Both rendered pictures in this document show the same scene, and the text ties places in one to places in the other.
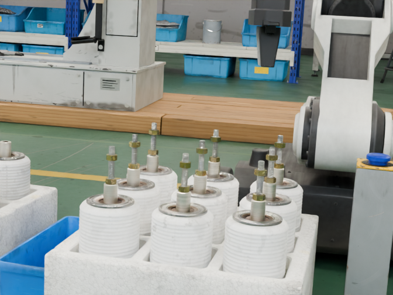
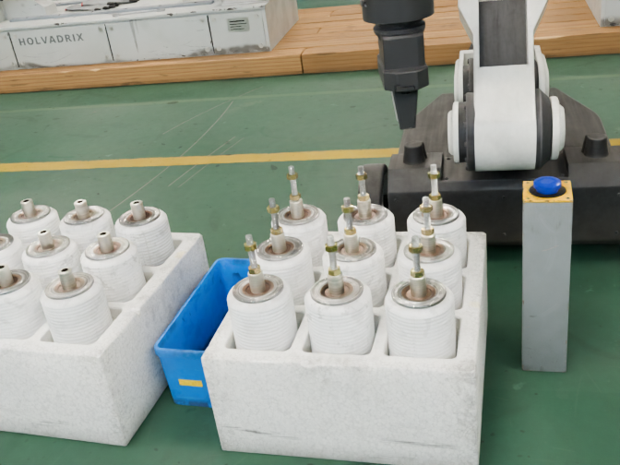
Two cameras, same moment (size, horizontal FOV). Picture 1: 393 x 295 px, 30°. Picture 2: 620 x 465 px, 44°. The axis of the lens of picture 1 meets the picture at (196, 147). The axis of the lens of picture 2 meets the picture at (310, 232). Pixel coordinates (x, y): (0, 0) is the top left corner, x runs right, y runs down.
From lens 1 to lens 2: 0.32 m
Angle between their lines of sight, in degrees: 17
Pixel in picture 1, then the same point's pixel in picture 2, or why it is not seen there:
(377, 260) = (555, 292)
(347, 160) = (512, 162)
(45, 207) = (193, 260)
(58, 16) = not seen: outside the picture
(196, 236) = (355, 322)
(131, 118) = (268, 61)
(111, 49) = not seen: outside the picture
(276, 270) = (446, 347)
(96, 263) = (255, 363)
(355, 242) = (529, 277)
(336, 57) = (488, 33)
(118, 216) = (268, 310)
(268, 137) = not seen: hidden behind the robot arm
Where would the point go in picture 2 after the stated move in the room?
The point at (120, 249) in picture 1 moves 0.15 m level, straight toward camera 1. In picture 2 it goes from (277, 339) to (281, 408)
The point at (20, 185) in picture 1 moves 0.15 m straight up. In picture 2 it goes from (162, 246) to (144, 170)
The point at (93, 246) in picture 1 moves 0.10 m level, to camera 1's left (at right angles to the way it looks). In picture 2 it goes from (248, 340) to (181, 346)
